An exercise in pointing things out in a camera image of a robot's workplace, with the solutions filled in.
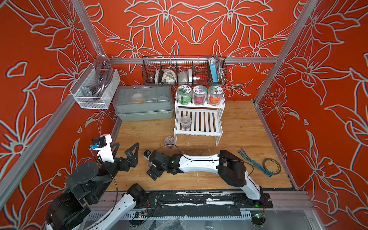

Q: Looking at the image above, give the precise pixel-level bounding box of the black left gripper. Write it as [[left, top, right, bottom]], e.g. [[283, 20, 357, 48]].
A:
[[89, 140, 140, 201]]

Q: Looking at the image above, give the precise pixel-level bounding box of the white slatted two-tier shelf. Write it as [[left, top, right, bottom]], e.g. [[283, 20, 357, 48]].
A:
[[174, 98, 226, 145]]

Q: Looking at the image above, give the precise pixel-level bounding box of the seed jar green tree lid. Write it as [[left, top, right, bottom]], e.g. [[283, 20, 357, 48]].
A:
[[177, 85, 192, 105]]

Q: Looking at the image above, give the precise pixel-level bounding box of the seed jar pink flower lid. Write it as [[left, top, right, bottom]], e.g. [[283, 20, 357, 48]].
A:
[[192, 85, 208, 105]]

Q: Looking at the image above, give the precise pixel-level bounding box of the seed jar radish lid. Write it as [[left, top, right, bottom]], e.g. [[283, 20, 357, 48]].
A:
[[207, 85, 223, 106]]

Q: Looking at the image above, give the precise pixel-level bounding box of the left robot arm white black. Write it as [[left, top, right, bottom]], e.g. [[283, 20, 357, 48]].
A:
[[46, 143, 146, 230]]

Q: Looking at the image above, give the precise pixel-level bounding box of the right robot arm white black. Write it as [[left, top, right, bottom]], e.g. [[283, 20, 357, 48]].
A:
[[143, 150, 273, 209]]

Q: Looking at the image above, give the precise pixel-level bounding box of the green plastic storage box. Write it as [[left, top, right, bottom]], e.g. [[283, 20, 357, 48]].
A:
[[113, 85, 174, 122]]

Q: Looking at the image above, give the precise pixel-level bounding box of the white cloth bundle in basket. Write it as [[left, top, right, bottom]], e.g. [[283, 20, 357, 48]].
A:
[[161, 69, 177, 84]]

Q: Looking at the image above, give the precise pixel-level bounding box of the light blue box in basket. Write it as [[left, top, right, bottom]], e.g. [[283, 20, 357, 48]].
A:
[[209, 57, 219, 85]]

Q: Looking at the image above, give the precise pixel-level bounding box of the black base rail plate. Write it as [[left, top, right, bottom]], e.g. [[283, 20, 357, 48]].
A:
[[133, 190, 274, 209]]

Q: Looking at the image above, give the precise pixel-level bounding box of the clear plastic wall basket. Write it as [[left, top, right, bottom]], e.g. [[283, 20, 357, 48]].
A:
[[70, 64, 120, 110]]

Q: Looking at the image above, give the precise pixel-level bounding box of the green cable tie bundle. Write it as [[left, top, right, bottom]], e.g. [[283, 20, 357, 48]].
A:
[[237, 149, 273, 177]]

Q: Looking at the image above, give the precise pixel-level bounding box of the black wire wall basket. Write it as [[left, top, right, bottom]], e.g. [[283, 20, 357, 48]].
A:
[[142, 56, 228, 86]]

